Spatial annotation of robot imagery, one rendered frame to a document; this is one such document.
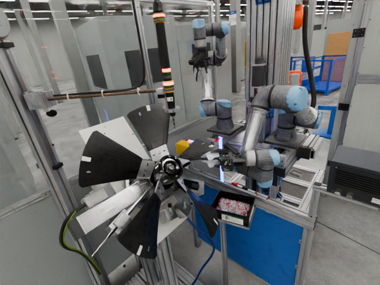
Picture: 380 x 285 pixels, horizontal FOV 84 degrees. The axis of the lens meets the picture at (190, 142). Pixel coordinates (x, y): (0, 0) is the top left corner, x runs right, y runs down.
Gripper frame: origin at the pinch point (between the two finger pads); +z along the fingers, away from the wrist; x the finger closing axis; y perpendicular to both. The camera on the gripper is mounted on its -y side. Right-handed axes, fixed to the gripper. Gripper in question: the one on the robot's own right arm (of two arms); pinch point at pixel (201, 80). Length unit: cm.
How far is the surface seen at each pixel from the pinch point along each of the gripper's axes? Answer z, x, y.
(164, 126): 13, -17, -50
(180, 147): 43.4, 7.2, -19.4
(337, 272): 148, -93, 33
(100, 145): 10, -15, -81
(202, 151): 29, -28, -36
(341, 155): 24, -85, -17
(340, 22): -47, 114, 1028
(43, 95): -8, 20, -86
